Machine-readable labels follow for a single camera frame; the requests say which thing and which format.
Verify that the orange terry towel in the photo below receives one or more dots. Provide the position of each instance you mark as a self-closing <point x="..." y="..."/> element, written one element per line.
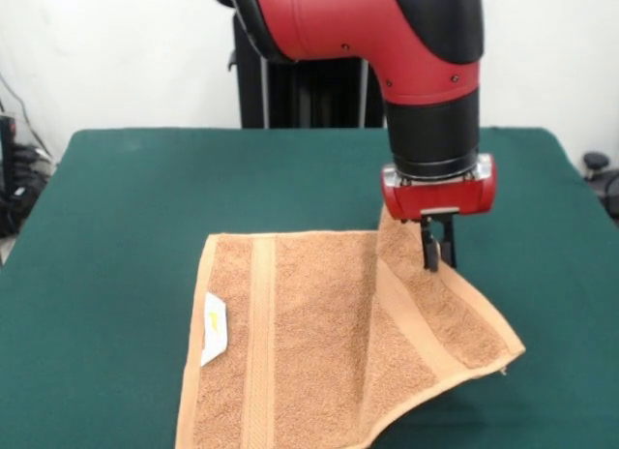
<point x="314" y="333"/>

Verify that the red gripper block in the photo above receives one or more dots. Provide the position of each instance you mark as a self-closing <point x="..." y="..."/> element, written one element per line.
<point x="435" y="200"/>

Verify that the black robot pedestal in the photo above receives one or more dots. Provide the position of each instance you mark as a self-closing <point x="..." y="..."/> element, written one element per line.
<point x="309" y="96"/>

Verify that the dark green table cloth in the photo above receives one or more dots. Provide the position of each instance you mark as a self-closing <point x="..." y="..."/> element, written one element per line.
<point x="121" y="275"/>

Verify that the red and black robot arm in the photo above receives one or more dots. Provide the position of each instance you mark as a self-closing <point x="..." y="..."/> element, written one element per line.
<point x="387" y="42"/>

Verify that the black equipment pile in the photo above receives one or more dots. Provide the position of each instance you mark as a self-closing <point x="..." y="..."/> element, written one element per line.
<point x="19" y="212"/>

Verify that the grey office chair base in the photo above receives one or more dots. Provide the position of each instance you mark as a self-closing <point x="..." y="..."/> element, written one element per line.
<point x="597" y="161"/>

